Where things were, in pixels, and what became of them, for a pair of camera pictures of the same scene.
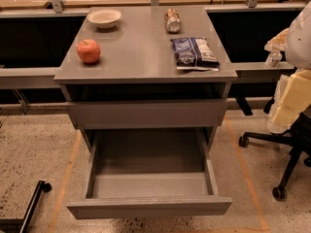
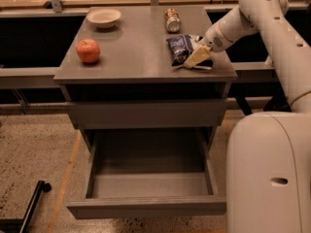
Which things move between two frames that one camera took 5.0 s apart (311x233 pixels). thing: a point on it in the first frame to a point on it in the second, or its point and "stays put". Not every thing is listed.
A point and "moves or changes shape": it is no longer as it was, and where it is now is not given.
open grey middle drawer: x=151 y=173 stays put
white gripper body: x=300 y=41 to x=214 y=40
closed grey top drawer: x=149 y=115 stays put
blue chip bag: x=194 y=52 moves or changes shape
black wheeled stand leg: x=20 y=225 stays put
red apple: x=88 y=50 stays put
